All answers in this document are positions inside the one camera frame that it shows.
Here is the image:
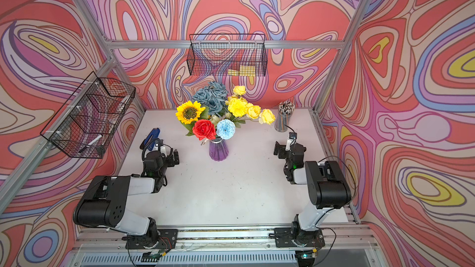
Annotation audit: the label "large yellow sunflower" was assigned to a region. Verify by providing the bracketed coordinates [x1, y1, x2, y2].
[175, 101, 206, 125]

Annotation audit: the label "purple glass vase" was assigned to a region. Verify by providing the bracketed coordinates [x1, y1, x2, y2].
[209, 137, 229, 161]

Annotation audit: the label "yellow carnation flower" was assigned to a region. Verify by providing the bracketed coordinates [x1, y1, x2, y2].
[228, 97, 248, 117]

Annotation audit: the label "yellow rose bunch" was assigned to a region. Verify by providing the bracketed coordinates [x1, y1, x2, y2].
[230, 85, 276, 125]

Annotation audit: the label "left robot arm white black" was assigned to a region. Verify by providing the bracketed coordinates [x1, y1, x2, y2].
[73, 148, 179, 252]

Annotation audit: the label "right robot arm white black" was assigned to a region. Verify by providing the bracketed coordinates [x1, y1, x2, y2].
[270, 142, 352, 250]

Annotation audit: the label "blue stapler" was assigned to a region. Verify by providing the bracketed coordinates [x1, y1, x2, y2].
[140, 128, 161, 152]

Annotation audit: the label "metal pencil cup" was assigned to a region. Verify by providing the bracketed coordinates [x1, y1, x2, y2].
[275, 100, 295, 132]

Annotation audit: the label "red paper rose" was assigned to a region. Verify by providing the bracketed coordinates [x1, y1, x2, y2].
[192, 119, 216, 140]

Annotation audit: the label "white marker pen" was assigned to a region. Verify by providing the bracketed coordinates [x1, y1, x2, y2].
[79, 135, 102, 153]

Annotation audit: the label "light blue carnation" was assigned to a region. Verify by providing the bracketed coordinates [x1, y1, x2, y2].
[216, 119, 236, 140]

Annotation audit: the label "dusty blue rose bunch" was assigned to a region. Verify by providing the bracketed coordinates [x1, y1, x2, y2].
[192, 81, 228, 116]

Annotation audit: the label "yellow sticky notes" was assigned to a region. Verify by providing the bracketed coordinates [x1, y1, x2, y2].
[227, 65, 257, 77]

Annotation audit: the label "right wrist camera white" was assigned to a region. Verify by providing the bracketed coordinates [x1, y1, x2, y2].
[286, 132, 297, 151]

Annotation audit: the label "left black wire basket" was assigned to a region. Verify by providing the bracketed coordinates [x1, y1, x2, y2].
[40, 72, 136, 159]

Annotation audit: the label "black wire basket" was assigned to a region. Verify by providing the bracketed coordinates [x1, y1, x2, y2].
[40, 72, 136, 159]
[186, 33, 268, 77]

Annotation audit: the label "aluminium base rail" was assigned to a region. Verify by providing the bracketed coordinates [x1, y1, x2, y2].
[67, 224, 385, 267]

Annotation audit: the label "back black wire basket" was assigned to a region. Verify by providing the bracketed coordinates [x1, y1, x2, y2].
[186, 33, 268, 77]

